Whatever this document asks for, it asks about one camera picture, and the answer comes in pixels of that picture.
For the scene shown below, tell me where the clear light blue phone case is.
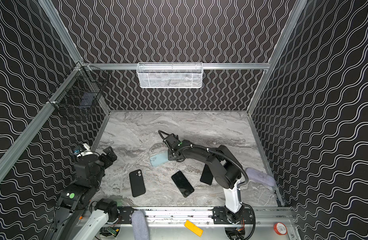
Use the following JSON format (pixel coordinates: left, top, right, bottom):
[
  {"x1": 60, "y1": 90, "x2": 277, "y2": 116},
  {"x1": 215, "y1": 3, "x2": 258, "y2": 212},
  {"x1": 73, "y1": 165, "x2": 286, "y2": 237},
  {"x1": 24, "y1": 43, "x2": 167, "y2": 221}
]
[{"x1": 150, "y1": 152, "x2": 169, "y2": 167}]

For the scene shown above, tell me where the blue phone black screen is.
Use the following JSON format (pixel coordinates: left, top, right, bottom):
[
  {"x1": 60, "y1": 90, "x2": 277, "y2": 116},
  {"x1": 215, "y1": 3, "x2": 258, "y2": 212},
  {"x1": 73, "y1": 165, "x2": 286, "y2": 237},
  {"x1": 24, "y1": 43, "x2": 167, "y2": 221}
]
[{"x1": 171, "y1": 171, "x2": 195, "y2": 198}]

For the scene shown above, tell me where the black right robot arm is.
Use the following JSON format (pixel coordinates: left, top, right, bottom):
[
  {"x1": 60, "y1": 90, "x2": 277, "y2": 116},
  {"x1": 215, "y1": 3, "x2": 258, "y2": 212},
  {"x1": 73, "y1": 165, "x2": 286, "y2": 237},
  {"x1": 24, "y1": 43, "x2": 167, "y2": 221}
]
[{"x1": 159, "y1": 131, "x2": 256, "y2": 224}]

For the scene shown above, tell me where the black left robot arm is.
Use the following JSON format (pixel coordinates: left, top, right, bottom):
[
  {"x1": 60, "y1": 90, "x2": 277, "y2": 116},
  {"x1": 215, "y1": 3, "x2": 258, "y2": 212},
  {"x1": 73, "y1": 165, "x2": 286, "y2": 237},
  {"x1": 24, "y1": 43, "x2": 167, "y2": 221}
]
[{"x1": 50, "y1": 144, "x2": 117, "y2": 240}]

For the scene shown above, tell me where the black phone case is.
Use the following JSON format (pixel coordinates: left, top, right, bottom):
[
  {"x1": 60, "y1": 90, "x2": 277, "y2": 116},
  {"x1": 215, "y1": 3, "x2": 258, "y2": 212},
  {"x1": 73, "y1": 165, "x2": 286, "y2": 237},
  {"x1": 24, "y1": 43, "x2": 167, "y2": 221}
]
[{"x1": 129, "y1": 169, "x2": 146, "y2": 198}]

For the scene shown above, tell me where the yellow plastic piece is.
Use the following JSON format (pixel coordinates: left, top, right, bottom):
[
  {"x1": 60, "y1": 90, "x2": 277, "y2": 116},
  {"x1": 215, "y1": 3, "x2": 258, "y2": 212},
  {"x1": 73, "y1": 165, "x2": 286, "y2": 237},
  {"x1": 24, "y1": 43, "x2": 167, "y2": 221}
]
[{"x1": 185, "y1": 220, "x2": 204, "y2": 237}]

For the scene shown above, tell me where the grey cloth right side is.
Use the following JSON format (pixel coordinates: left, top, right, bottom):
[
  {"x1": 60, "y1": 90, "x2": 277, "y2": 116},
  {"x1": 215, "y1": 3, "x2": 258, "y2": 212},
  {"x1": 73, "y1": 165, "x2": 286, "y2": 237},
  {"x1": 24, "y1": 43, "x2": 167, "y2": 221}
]
[{"x1": 246, "y1": 168, "x2": 276, "y2": 187}]

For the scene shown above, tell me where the red tape roll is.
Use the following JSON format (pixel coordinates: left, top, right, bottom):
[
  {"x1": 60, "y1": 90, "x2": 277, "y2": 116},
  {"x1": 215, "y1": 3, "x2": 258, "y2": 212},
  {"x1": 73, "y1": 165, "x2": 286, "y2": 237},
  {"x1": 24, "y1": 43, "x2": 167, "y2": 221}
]
[{"x1": 274, "y1": 223, "x2": 288, "y2": 236}]

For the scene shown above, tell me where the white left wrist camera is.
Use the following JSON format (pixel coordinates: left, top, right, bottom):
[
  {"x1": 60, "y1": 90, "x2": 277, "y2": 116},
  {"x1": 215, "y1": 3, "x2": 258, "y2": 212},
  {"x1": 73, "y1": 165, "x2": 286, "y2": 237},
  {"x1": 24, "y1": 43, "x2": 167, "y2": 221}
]
[{"x1": 73, "y1": 144, "x2": 91, "y2": 157}]

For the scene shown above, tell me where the black wire mesh basket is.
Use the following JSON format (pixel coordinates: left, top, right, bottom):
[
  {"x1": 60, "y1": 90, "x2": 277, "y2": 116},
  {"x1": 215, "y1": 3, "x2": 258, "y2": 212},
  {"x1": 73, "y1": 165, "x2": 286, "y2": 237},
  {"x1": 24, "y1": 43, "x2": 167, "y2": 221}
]
[{"x1": 50, "y1": 66, "x2": 110, "y2": 122}]

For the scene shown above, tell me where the grey cloth front rail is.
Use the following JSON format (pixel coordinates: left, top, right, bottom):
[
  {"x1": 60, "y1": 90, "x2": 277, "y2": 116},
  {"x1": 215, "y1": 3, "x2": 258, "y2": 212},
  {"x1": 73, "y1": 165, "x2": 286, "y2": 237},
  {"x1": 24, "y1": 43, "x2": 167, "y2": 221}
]
[{"x1": 131, "y1": 211, "x2": 150, "y2": 240}]

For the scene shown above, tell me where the white wire mesh basket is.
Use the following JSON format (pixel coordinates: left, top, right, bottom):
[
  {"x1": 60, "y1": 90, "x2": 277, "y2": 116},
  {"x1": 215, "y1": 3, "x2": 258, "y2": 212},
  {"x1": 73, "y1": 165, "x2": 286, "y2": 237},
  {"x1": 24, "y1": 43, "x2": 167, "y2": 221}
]
[{"x1": 136, "y1": 62, "x2": 204, "y2": 89}]

